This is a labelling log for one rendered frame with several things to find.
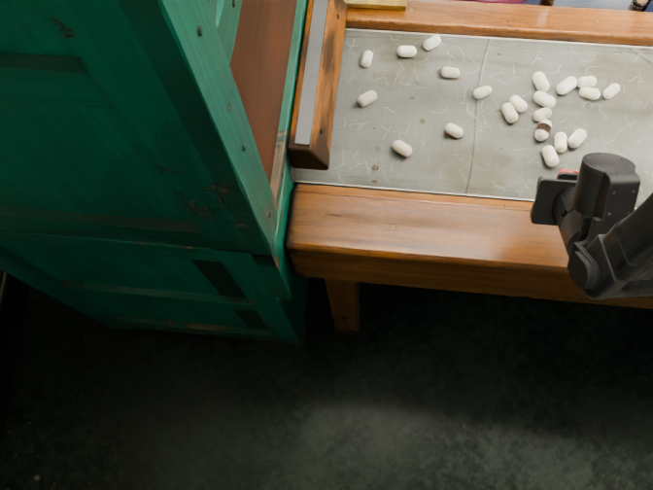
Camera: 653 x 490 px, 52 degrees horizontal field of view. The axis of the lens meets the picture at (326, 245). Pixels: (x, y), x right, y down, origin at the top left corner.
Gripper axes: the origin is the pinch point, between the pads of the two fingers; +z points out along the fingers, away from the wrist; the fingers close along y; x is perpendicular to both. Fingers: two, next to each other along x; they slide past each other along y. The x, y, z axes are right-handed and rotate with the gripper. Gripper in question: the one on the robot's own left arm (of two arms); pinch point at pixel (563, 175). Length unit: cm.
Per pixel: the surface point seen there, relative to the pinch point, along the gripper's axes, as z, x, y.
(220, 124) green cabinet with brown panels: -34, -18, 40
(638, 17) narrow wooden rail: 32.6, -15.1, -14.9
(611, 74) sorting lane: 26.8, -7.0, -11.1
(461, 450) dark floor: 28, 89, 1
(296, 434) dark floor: 28, 89, 42
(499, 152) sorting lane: 14.5, 3.4, 6.8
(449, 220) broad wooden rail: 2.6, 10.3, 14.5
